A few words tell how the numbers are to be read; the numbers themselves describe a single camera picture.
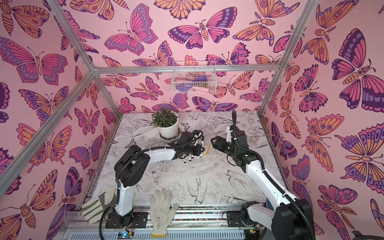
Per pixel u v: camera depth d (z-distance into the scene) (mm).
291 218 389
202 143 922
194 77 963
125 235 724
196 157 951
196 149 853
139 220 730
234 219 730
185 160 940
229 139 718
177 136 1059
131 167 523
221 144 713
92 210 761
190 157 947
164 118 923
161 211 761
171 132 1001
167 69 945
